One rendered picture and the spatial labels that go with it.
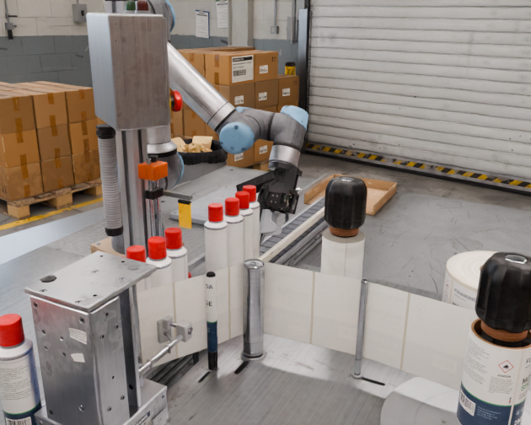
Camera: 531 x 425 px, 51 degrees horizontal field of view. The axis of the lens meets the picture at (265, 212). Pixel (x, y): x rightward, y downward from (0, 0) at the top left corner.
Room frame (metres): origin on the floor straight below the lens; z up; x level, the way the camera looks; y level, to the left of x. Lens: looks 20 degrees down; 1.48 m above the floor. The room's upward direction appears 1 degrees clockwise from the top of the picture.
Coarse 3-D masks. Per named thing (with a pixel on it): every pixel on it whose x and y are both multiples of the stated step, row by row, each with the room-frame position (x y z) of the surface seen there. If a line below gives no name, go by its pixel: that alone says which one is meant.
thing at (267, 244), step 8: (320, 200) 1.81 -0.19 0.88; (312, 208) 1.72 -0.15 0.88; (320, 208) 1.72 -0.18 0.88; (304, 216) 1.64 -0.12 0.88; (288, 224) 1.57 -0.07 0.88; (296, 224) 1.57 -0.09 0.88; (288, 232) 1.51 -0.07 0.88; (304, 232) 1.51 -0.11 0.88; (272, 240) 1.44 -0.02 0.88; (280, 240) 1.44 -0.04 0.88; (296, 240) 1.44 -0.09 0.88; (264, 248) 1.39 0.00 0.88; (288, 248) 1.39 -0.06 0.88; (280, 256) 1.34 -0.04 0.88
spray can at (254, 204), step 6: (246, 186) 1.29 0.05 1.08; (252, 186) 1.29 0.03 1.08; (252, 192) 1.27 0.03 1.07; (252, 198) 1.27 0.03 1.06; (252, 204) 1.27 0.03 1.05; (258, 204) 1.28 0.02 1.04; (258, 210) 1.27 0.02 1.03; (258, 216) 1.27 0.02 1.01; (258, 222) 1.27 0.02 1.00; (258, 228) 1.27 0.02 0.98; (258, 234) 1.27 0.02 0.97; (258, 240) 1.27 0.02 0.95; (258, 246) 1.27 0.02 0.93; (258, 252) 1.27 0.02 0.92
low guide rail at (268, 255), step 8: (312, 216) 1.55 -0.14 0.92; (320, 216) 1.58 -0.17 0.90; (304, 224) 1.48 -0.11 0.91; (312, 224) 1.52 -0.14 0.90; (296, 232) 1.42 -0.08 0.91; (288, 240) 1.38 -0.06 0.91; (272, 248) 1.31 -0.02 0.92; (280, 248) 1.33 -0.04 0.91; (264, 256) 1.26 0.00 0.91; (272, 256) 1.29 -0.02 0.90
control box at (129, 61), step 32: (96, 32) 1.02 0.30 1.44; (128, 32) 0.96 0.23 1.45; (160, 32) 0.98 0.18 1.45; (96, 64) 1.04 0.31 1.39; (128, 64) 0.95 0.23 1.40; (160, 64) 0.98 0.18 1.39; (96, 96) 1.06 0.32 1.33; (128, 96) 0.95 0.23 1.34; (160, 96) 0.98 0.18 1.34; (128, 128) 0.95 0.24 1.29
